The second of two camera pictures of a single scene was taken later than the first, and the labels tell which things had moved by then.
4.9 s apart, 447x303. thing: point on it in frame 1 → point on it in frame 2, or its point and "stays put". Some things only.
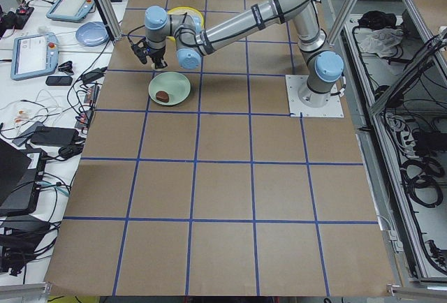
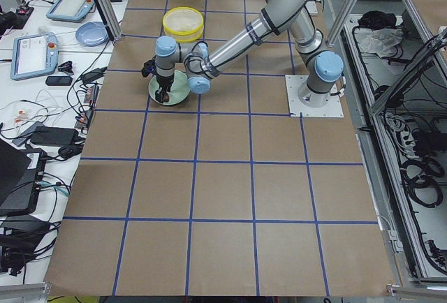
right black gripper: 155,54 → 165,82
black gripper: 142,52 → 149,66
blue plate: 93,33 stays put
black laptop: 21,173 stays put
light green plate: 170,89 stays put
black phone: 59,80 stays put
